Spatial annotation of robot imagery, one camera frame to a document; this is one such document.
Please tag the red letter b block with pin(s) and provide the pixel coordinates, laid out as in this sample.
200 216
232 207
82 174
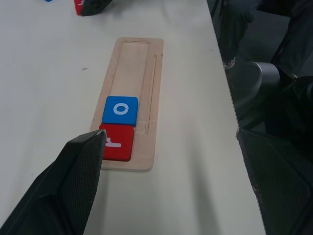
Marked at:
77 7

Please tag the red letter r block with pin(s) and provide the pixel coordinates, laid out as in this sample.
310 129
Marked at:
122 137

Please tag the long wooden letter tray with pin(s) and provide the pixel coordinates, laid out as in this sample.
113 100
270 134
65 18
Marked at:
132 68

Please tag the dark fabric clothing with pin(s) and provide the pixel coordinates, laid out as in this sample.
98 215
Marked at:
230 24

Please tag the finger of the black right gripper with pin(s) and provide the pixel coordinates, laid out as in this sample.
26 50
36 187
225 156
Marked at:
94 6

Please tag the blue letter o block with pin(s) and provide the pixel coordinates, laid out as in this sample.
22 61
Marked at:
119 117

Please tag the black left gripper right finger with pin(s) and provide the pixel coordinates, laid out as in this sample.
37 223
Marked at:
281 181

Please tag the silver cylindrical robot body part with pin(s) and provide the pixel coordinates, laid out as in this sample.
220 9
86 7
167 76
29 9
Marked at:
256 80

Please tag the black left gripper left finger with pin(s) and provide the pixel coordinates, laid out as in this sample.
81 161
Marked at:
61 186

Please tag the black robot body part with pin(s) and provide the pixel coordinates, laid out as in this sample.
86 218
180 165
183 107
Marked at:
298 98

